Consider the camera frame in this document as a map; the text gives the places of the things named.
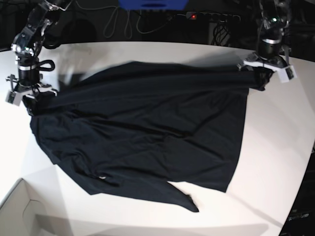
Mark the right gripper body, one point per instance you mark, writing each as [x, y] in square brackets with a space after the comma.
[18, 91]

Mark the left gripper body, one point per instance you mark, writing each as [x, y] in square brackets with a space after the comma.
[278, 64]

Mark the black t-shirt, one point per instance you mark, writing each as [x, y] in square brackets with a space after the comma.
[134, 129]

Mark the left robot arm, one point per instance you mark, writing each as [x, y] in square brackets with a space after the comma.
[271, 55]

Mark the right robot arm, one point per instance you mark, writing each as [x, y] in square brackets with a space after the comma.
[28, 43]

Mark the black power strip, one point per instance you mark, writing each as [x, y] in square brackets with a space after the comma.
[213, 16]

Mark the white cardboard box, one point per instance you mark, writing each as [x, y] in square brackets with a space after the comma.
[22, 216]

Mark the blue plastic bin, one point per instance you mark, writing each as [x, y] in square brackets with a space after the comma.
[153, 4]

